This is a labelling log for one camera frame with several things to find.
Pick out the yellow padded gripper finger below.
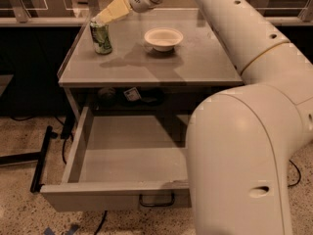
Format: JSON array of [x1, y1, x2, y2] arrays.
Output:
[[97, 0, 131, 24]]

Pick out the green soda can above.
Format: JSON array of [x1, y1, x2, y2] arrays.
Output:
[[90, 19, 112, 55]]

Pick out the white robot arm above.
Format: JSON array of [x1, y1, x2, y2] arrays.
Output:
[[128, 0, 313, 235]]

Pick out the open grey top drawer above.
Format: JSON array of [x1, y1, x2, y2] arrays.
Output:
[[41, 107, 191, 212]]

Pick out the white paper bowl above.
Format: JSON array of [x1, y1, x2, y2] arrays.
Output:
[[144, 27, 184, 52]]

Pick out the grey metal cabinet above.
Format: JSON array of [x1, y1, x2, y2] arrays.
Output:
[[59, 9, 243, 118]]

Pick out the dark round object inside cabinet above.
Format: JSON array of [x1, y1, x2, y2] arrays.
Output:
[[97, 87, 116, 105]]

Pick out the white tagged dark object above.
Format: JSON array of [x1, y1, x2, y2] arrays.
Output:
[[120, 87, 164, 107]]

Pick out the black metal stand base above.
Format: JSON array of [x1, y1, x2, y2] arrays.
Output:
[[0, 125, 58, 193]]

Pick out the black cable left floor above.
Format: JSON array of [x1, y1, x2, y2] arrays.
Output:
[[9, 115, 75, 165]]

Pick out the black drawer handle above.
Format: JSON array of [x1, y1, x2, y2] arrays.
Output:
[[139, 194, 175, 208]]

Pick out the black cable under drawer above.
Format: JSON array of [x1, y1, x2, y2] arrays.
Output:
[[93, 210, 109, 235]]

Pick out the black floor cable right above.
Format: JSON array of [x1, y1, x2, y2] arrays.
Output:
[[287, 160, 302, 188]]

